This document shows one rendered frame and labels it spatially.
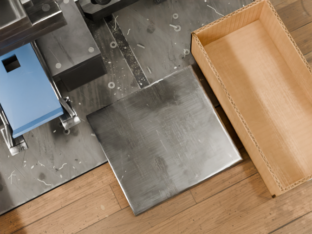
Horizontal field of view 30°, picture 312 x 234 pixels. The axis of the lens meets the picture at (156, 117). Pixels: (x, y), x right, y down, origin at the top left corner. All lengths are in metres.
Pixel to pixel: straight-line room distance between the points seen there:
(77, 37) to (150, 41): 0.13
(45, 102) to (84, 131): 0.10
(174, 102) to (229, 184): 0.14
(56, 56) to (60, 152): 0.14
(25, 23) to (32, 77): 0.18
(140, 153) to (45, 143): 0.14
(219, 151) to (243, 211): 0.09
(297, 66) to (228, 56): 0.11
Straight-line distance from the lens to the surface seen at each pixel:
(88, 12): 0.84
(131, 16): 0.91
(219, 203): 0.83
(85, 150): 0.85
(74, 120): 0.78
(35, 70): 0.80
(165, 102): 0.84
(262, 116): 0.86
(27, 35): 0.67
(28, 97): 0.79
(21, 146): 0.78
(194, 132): 0.83
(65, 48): 0.81
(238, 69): 0.87
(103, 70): 0.86
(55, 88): 0.79
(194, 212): 0.83
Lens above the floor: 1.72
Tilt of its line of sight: 75 degrees down
